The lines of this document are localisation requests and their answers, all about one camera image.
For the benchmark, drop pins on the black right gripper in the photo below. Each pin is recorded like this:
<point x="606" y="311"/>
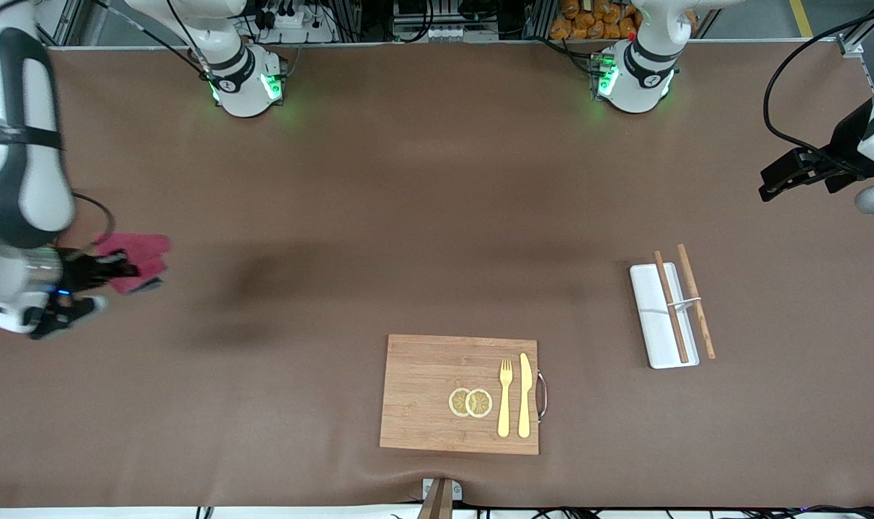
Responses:
<point x="81" y="274"/>

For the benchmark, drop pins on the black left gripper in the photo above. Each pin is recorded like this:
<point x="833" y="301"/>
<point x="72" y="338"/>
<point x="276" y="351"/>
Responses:
<point x="845" y="143"/>

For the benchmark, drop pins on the red cloth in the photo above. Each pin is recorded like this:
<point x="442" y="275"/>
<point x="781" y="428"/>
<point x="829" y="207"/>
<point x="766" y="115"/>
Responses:
<point x="148" y="252"/>

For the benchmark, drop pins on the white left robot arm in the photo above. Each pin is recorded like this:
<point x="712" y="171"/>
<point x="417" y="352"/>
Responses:
<point x="635" y="90"/>

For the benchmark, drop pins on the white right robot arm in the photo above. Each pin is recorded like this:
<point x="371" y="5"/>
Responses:
<point x="19" y="180"/>

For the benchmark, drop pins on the wooden rod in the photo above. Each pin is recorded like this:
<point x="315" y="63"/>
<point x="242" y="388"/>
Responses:
<point x="671" y="306"/>
<point x="696" y="303"/>

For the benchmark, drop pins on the white rack tray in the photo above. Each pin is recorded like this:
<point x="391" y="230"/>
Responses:
<point x="653" y="324"/>

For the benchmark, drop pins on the brown table mat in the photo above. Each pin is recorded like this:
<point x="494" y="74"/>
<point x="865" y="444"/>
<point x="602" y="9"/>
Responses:
<point x="336" y="252"/>

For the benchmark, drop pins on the orange packaged goods pile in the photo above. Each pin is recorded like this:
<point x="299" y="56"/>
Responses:
<point x="595" y="20"/>

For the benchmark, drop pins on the white power strip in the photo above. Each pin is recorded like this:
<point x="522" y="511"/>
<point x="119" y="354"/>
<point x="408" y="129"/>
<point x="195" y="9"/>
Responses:
<point x="292" y="20"/>

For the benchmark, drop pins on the bamboo cutting board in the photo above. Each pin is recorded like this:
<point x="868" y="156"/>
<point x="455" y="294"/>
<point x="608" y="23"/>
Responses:
<point x="429" y="393"/>

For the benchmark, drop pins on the yellow plastic knife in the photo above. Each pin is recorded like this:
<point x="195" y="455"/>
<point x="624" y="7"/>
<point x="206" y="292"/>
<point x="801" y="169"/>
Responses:
<point x="525" y="396"/>

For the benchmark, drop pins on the yellow plastic fork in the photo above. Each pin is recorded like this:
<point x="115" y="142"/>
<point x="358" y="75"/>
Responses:
<point x="505" y="404"/>

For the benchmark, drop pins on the lemon slice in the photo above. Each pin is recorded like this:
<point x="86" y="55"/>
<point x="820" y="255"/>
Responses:
<point x="480" y="403"/>
<point x="457" y="402"/>

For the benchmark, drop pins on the black electronics rack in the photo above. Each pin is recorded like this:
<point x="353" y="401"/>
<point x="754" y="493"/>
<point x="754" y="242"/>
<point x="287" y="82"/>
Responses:
<point x="408" y="11"/>

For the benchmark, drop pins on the aluminium frame profile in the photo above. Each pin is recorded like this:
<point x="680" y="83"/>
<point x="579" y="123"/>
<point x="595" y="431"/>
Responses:
<point x="852" y="47"/>
<point x="62" y="21"/>

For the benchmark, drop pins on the grey metal bracket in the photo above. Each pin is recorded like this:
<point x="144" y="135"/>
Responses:
<point x="428" y="489"/>

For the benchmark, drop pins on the brown camera post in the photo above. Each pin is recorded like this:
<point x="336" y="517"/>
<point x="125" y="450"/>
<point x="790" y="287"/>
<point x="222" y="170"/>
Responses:
<point x="436" y="504"/>

